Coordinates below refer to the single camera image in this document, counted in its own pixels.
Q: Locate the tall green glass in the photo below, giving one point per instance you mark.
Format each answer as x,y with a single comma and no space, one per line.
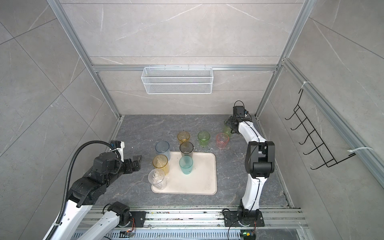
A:
228,128

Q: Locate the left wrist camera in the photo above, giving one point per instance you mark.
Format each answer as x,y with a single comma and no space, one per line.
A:
118,148

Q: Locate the black wire hook rack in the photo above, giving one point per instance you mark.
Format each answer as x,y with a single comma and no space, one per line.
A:
313,136

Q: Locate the aluminium rail frame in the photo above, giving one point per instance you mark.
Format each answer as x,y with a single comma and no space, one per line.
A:
202,224

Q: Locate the short clear glass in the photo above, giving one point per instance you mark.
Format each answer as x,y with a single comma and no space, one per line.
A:
157,179

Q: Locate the beige tray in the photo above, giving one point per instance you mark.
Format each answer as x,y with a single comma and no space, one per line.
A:
201,181

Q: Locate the short pink glass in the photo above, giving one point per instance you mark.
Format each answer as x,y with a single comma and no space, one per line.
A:
222,140

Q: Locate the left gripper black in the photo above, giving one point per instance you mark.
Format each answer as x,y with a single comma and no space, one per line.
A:
129,168

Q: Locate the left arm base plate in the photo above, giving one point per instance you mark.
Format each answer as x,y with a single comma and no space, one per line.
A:
137,217

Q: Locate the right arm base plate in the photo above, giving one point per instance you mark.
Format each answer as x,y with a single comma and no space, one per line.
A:
247,219

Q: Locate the tall blue glass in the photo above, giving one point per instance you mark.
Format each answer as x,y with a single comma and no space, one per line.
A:
163,148

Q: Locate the tall grey glass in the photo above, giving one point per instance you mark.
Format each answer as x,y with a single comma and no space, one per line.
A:
187,149

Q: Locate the white wire basket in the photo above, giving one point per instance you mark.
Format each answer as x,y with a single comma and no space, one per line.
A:
178,80

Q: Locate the tall amber glass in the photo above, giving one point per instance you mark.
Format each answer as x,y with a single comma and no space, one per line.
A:
161,162

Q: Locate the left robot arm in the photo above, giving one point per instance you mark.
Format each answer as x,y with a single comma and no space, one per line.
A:
85,192

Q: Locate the short green glass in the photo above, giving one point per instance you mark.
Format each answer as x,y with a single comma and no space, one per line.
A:
204,138

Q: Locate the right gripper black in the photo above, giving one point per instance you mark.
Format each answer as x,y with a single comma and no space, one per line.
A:
230,120

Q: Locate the tall teal glass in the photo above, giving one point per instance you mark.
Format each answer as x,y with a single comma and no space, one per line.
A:
186,164

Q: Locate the short amber glass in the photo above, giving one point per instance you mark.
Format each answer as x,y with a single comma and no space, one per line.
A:
183,136

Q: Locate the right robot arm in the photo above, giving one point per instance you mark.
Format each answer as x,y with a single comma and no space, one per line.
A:
259,164

